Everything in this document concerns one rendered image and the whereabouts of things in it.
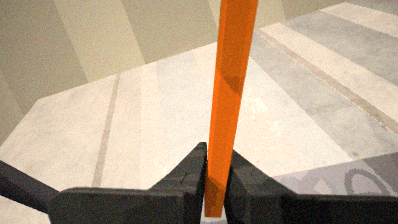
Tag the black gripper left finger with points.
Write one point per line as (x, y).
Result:
(175, 199)

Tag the orange handle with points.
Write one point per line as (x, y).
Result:
(236, 25)

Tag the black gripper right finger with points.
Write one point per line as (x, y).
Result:
(253, 197)

